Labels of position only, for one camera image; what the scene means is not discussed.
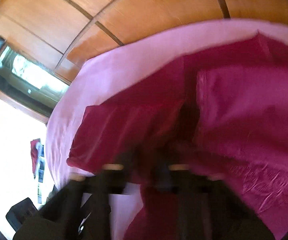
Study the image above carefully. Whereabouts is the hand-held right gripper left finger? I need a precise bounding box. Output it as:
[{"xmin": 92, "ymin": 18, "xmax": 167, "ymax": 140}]
[{"xmin": 40, "ymin": 154, "xmax": 144, "ymax": 240}]

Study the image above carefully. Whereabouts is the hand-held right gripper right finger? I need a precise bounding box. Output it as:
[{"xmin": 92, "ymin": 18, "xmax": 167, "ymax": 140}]
[{"xmin": 154, "ymin": 160, "xmax": 277, "ymax": 240}]

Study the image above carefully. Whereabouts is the dark red velvet garment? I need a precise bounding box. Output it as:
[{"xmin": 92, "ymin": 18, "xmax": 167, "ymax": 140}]
[{"xmin": 66, "ymin": 34, "xmax": 288, "ymax": 240}]

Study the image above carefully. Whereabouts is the hanging red cloth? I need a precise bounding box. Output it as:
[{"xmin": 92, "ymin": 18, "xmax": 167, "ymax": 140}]
[{"xmin": 30, "ymin": 139, "xmax": 43, "ymax": 175}]

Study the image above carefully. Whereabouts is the bed with pink sheet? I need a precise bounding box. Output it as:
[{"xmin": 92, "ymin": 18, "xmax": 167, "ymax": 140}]
[{"xmin": 45, "ymin": 19, "xmax": 288, "ymax": 240}]

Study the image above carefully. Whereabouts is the wardrobe mirror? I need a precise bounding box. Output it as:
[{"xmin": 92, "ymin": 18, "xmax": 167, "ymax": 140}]
[{"xmin": 0, "ymin": 26, "xmax": 71, "ymax": 124}]

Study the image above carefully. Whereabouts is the glossy wooden wardrobe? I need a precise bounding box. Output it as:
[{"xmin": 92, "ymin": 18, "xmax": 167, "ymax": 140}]
[{"xmin": 0, "ymin": 0, "xmax": 288, "ymax": 83}]

